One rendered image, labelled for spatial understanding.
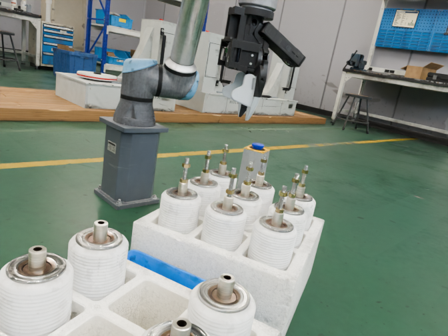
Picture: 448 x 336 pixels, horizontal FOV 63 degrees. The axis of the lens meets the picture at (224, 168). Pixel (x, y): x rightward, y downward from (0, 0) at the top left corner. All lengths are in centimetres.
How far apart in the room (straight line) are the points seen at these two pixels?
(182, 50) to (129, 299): 88
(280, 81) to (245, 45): 382
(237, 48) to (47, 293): 52
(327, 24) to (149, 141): 552
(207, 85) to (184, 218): 279
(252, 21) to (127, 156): 73
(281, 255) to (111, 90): 234
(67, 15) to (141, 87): 594
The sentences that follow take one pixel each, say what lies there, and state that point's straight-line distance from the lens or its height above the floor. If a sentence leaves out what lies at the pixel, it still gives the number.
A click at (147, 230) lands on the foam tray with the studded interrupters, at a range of 87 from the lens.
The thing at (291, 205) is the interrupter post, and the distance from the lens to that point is 91.
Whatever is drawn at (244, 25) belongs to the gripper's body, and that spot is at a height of 64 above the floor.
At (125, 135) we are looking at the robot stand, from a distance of 133.
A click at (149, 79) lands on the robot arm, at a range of 134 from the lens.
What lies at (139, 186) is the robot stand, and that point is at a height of 8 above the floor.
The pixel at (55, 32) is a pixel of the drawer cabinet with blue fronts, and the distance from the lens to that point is 630.
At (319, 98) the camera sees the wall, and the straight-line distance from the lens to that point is 651.
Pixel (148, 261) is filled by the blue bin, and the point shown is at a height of 11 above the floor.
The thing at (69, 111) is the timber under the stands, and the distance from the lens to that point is 276.
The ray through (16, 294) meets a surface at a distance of 56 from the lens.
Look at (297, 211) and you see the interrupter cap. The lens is 92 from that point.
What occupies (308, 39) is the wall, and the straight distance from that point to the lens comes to 678.
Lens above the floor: 57
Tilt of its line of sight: 16 degrees down
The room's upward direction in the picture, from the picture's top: 10 degrees clockwise
